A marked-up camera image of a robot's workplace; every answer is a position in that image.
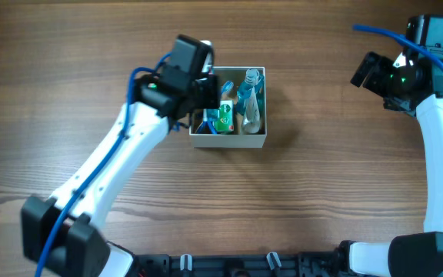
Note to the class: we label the green white soap box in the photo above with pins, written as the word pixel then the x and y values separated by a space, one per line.
pixel 225 123

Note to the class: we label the white open cardboard box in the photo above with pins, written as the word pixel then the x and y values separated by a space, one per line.
pixel 236 139

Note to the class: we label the teal toothpaste tube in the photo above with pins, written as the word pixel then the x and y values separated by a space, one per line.
pixel 211 115

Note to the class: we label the blue white toothbrush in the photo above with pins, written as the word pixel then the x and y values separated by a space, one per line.
pixel 226 89

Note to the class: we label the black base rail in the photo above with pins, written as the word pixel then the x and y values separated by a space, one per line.
pixel 304 264

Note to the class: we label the white lotion tube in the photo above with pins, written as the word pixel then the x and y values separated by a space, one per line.
pixel 251 122

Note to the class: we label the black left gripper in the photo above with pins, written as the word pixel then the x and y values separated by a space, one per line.
pixel 214 96

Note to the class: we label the blue disposable razor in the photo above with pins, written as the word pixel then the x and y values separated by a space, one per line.
pixel 206 125

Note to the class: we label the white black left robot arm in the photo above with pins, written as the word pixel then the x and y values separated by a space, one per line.
pixel 63 233

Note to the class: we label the blue mouthwash bottle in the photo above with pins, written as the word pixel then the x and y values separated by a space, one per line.
pixel 253 80

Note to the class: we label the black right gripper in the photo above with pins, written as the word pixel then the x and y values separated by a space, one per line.
pixel 380 65

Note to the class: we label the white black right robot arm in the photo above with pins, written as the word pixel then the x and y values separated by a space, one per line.
pixel 415 254

